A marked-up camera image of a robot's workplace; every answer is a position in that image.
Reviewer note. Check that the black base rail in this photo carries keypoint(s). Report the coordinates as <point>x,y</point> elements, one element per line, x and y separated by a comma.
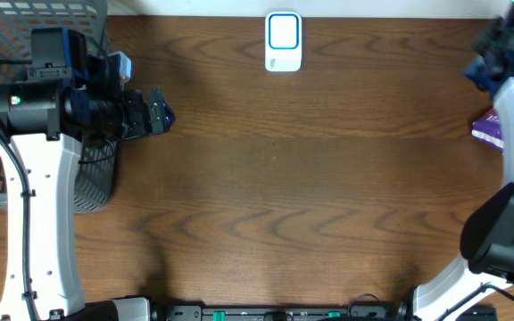
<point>360,310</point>

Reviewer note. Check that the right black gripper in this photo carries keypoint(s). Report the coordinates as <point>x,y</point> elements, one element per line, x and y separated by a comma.
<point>477,71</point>

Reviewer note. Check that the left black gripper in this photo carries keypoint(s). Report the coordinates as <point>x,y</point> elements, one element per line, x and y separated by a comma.
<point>137,118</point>

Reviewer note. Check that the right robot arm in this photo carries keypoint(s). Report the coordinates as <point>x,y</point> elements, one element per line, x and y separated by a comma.
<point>485,263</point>

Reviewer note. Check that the blue Oreo cookie pack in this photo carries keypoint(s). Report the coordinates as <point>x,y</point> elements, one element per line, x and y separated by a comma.
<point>477,73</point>

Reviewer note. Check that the white barcode scanner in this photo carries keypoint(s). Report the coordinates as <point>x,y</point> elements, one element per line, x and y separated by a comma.
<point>283,42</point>

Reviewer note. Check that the grey plastic mesh basket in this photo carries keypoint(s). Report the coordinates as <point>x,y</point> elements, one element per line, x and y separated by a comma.
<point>93,184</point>

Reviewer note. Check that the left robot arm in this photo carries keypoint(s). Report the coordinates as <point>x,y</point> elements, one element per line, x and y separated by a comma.
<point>70,99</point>

